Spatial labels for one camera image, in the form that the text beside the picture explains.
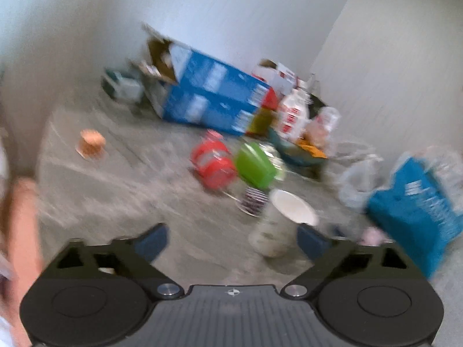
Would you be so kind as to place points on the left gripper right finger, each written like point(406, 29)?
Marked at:
point(326, 255)

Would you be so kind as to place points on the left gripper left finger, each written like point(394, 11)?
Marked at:
point(135, 255)

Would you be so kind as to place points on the floral white paper cup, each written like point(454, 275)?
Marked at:
point(276, 231)

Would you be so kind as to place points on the person's forearm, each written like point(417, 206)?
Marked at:
point(21, 257)

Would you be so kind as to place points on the green plastic cup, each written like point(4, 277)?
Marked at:
point(254, 167)

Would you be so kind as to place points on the red banded clear cup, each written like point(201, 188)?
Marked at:
point(212, 161)

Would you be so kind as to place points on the clear plastic bag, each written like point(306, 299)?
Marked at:
point(360, 176)

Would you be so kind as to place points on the blue plastic package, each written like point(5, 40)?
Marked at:
point(413, 210)

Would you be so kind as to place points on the orange snack packets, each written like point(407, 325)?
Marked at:
point(313, 148)

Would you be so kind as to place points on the teal glass bowl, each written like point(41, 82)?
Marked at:
point(291, 153)

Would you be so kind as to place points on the orange patterned cupcake liner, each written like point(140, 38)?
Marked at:
point(91, 144)

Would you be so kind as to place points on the white plastic snack bag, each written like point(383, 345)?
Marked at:
point(319, 129)

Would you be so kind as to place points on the red yellow container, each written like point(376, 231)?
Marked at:
point(264, 116)

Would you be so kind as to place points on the red polka dot cupcake liner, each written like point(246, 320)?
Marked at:
point(213, 136)

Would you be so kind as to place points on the dark paper shopping bag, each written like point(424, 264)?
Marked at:
point(314, 103)

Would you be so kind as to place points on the lower blue cardboard box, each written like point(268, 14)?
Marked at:
point(192, 106)

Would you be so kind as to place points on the blue cardboard box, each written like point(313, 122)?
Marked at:
point(192, 106)
point(179, 64)

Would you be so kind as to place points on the white red cardboard box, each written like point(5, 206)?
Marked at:
point(276, 75)

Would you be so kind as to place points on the upper blue cardboard box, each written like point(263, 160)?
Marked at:
point(179, 64)

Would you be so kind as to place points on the white drawstring bag red text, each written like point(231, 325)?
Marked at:
point(292, 115)

